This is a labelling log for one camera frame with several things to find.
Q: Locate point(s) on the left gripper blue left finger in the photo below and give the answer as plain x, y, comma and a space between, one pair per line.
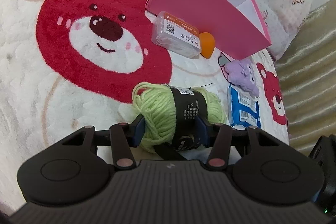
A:
137, 130

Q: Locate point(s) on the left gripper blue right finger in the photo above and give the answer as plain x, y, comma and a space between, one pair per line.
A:
206, 132

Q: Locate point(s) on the green yarn ball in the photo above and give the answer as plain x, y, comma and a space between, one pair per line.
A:
168, 110

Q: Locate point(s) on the blue wet wipes pack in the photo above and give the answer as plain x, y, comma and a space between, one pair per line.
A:
243, 110

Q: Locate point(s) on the orange makeup sponge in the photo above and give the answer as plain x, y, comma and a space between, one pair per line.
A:
207, 42

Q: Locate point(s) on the clear floss pick box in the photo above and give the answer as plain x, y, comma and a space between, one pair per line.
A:
176, 35

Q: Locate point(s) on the pink cardboard box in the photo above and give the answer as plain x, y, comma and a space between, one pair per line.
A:
237, 25

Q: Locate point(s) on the purple plush toy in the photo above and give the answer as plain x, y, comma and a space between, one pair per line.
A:
240, 73

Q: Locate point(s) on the gold satin curtain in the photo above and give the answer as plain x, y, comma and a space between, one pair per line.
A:
306, 73

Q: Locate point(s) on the bear print blanket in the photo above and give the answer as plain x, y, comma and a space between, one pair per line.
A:
39, 106

